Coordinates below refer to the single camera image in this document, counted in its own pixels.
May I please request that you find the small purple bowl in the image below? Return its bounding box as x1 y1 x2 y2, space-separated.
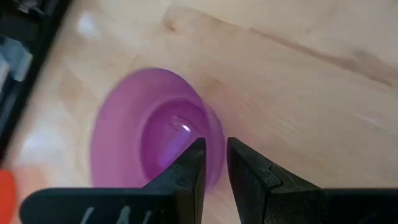
90 67 226 194

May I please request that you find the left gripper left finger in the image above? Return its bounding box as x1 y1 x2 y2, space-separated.
19 137 207 224

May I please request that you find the black aluminium table frame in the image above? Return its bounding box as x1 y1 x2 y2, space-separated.
0 0 73 158

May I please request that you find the small orange bowl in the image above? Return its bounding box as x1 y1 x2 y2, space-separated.
0 170 17 224

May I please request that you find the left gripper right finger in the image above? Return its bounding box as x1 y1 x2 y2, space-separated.
226 137 398 224

